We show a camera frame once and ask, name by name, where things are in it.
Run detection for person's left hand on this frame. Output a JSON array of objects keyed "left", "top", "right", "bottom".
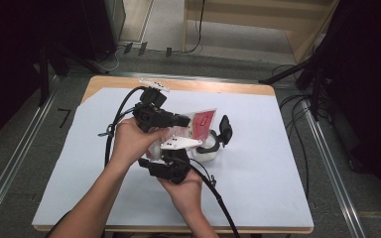
[{"left": 107, "top": 117, "right": 170, "bottom": 170}]

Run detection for red white spout pouch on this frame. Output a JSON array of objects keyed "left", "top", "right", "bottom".
[{"left": 145, "top": 108, "right": 218, "bottom": 163}]

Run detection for white floor cable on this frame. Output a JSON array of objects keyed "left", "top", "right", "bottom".
[{"left": 93, "top": 46, "right": 124, "bottom": 73}]

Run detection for person's right hand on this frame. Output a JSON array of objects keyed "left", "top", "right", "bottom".
[{"left": 157, "top": 171, "right": 204, "bottom": 216}]

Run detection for dark curtain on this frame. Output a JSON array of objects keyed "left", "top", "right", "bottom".
[
  {"left": 0, "top": 0, "right": 87, "bottom": 153},
  {"left": 326, "top": 0, "right": 381, "bottom": 212}
]

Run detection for white paper sheet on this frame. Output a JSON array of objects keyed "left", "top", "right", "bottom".
[{"left": 32, "top": 86, "right": 315, "bottom": 229}]

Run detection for left hand-held gripper cable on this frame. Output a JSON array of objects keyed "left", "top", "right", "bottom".
[{"left": 97, "top": 85, "right": 147, "bottom": 168}]

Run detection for clear jar with black lid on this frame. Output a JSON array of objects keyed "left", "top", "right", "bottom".
[{"left": 191, "top": 114, "right": 234, "bottom": 163}]

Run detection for hand-held gripper cable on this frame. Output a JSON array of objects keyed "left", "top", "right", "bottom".
[
  {"left": 187, "top": 158, "right": 241, "bottom": 238},
  {"left": 97, "top": 85, "right": 147, "bottom": 168}
]

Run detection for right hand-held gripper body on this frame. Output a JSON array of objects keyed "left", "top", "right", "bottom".
[{"left": 147, "top": 136, "right": 203, "bottom": 185}]

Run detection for black floor cables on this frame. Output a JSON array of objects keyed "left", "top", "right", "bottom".
[{"left": 271, "top": 63, "right": 314, "bottom": 199}]

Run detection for black metal stand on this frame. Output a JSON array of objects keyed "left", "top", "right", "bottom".
[
  {"left": 257, "top": 0, "right": 348, "bottom": 122},
  {"left": 38, "top": 41, "right": 108, "bottom": 107}
]

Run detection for black hanging cable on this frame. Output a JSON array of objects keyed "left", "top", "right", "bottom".
[{"left": 183, "top": 0, "right": 206, "bottom": 55}]

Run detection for right hand-held gripper cable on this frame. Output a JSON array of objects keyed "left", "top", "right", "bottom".
[{"left": 187, "top": 158, "right": 241, "bottom": 238}]

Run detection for black cabinet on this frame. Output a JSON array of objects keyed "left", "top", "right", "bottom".
[{"left": 80, "top": 0, "right": 127, "bottom": 62}]

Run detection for wooden table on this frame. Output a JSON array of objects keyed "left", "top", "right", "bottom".
[{"left": 33, "top": 74, "right": 315, "bottom": 234}]

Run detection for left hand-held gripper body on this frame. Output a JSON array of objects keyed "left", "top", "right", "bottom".
[{"left": 132, "top": 78, "right": 177, "bottom": 134}]

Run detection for light wooden furniture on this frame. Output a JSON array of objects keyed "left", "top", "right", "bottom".
[{"left": 182, "top": 0, "right": 340, "bottom": 63}]

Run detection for metal floor rail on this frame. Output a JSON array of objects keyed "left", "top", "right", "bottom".
[
  {"left": 302, "top": 98, "right": 366, "bottom": 238},
  {"left": 0, "top": 75, "right": 60, "bottom": 229}
]

